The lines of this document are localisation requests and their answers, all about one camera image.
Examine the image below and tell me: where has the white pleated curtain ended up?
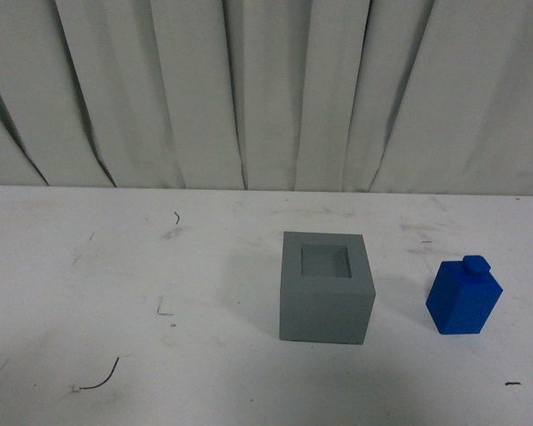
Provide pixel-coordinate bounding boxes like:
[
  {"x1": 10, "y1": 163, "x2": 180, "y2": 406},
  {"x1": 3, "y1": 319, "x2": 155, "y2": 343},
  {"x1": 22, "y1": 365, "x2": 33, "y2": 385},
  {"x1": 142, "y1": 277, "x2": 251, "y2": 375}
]
[{"x1": 0, "y1": 1, "x2": 533, "y2": 195}]

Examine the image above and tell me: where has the blue block with knob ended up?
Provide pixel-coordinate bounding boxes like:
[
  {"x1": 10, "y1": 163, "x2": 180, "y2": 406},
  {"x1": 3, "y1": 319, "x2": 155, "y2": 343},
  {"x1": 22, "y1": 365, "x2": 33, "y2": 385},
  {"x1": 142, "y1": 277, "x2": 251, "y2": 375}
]
[{"x1": 426, "y1": 255, "x2": 503, "y2": 335}]

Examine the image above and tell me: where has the gray cube base with hole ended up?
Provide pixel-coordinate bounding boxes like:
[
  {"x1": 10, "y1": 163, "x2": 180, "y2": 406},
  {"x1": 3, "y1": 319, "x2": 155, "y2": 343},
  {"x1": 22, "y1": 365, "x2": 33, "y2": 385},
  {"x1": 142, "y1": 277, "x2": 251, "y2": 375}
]
[{"x1": 279, "y1": 232, "x2": 376, "y2": 344}]

